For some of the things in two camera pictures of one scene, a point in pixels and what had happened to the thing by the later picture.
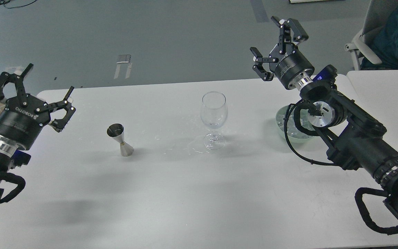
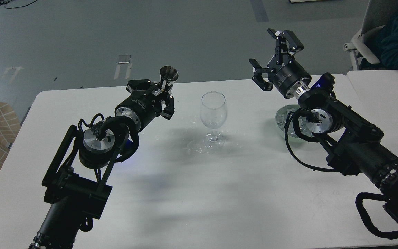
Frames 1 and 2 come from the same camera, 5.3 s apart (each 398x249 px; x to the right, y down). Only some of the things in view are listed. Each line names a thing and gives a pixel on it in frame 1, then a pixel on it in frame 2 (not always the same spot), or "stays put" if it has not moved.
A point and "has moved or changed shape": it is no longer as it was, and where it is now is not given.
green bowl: x=295 y=133 stays put
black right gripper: x=294 y=70 → x=288 y=73
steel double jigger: x=116 y=131 has moved or changed shape
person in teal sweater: x=397 y=40 stays put
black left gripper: x=14 y=126 → x=145 y=104
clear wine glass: x=214 y=113 stays put
